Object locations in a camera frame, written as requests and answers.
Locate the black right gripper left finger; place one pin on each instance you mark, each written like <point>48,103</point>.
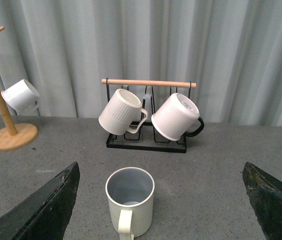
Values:
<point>46,213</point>

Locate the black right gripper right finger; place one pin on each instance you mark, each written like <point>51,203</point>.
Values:
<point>265,195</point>

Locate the cream mug grey inside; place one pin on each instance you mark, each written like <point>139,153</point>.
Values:
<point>130,194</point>

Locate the wooden mug tree stand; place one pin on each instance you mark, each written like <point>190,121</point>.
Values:
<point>14,136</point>

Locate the white mug on tree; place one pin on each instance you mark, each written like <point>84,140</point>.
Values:
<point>22,96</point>

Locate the cream ribbed hanging mug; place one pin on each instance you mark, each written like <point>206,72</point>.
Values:
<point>120,112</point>

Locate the white mug black handle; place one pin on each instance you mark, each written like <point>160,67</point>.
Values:
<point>176,117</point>

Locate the black wire mug rack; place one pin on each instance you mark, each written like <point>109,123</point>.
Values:
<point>147,138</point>

